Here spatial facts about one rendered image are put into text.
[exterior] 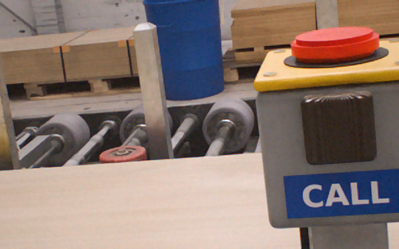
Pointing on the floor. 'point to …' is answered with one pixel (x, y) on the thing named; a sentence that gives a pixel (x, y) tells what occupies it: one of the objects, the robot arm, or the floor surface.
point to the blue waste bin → (188, 46)
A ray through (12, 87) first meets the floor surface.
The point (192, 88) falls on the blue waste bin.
